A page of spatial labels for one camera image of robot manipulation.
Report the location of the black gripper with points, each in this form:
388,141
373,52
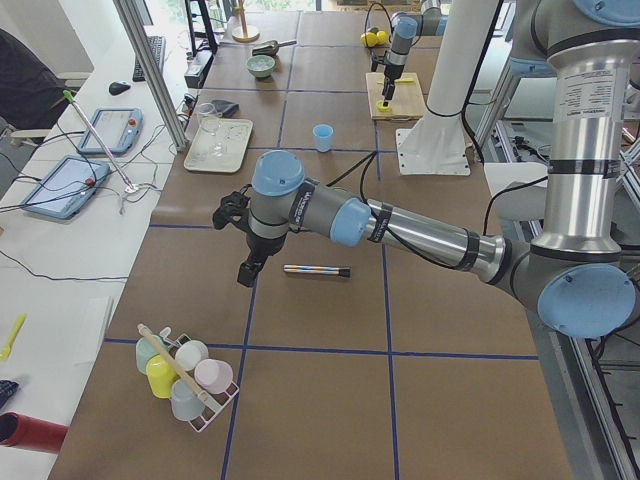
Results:
391,74
262,244

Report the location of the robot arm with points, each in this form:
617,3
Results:
407,28
569,274

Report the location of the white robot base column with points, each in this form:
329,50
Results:
436,144

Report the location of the lemon slice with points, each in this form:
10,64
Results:
383,106

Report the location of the blue cup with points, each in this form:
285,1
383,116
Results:
323,135

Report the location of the white cup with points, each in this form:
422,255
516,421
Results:
190,354

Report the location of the pink cup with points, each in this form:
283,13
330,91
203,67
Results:
215,376

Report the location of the mint green cup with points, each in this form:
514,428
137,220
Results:
144,352

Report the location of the yellow cup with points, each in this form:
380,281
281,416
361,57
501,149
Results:
161,376

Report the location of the pale grey cup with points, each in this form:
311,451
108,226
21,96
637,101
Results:
185,404

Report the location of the wooden cutting board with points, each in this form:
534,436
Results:
407,103

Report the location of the yellow plastic knife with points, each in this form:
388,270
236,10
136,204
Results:
398,81

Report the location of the whole yellow lemons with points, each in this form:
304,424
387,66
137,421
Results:
374,37

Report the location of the steel stirring rod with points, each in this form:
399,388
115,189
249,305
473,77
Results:
344,272

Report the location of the cream bear tray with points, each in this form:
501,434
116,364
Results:
234,134

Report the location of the metal ice scoop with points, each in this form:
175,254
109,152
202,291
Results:
271,47

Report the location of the green bowl of ice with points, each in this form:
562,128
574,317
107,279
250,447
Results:
261,66

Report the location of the microphone stick stand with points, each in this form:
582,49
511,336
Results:
130,187

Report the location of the dark grey cloth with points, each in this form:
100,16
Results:
225,108

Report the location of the wooden stand with base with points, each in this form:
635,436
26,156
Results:
244,32

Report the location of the clear glass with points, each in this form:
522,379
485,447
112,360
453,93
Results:
210,122

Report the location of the far teach pendant tablet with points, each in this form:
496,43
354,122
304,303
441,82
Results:
118,128

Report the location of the teach pendant tablet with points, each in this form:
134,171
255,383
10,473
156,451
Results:
65,190
118,128

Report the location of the near teach pendant tablet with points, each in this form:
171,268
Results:
65,190

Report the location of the computer mouse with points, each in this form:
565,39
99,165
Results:
118,87

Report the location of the red cylinder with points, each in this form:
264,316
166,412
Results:
28,433

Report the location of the seated person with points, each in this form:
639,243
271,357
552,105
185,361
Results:
31,94

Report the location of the wooden rack handle rod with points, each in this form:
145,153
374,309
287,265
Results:
190,382

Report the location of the white wire cup rack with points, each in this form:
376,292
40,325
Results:
215,403

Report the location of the aluminium frame post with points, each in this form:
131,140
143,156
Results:
133,26

